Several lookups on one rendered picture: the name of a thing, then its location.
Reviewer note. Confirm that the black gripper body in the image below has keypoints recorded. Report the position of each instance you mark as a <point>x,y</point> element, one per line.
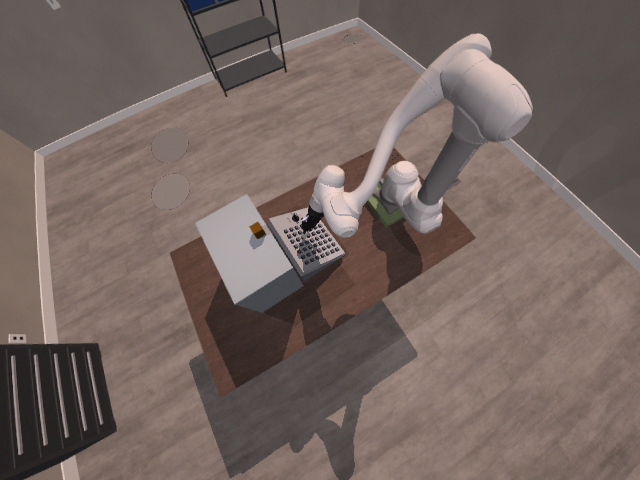
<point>312,213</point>

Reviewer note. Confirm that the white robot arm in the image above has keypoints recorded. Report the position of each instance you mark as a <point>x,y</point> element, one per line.
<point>490,105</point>

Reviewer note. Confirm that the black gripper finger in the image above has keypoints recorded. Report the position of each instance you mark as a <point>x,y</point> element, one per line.
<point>315,222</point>
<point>305,226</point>

